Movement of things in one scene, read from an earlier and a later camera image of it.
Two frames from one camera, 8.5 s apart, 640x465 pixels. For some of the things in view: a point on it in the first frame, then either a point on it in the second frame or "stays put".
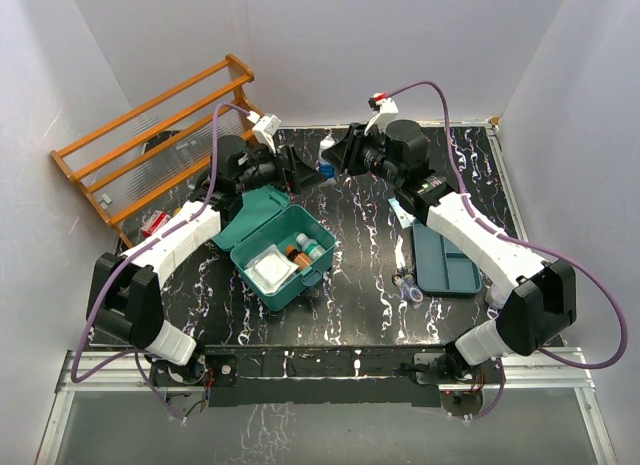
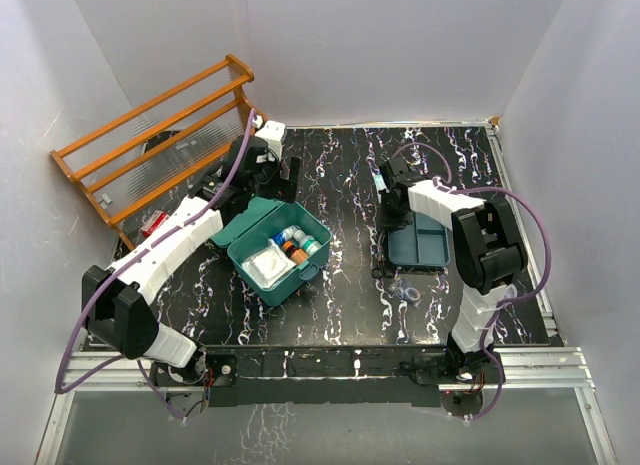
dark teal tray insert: [441, 267] -> [423, 241]
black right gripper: [344, 156] -> [389, 223]
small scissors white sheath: [399, 253] -> [382, 270]
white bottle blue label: [326, 168] -> [285, 235]
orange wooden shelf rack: [164, 144] stays put
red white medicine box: [157, 220] stays put
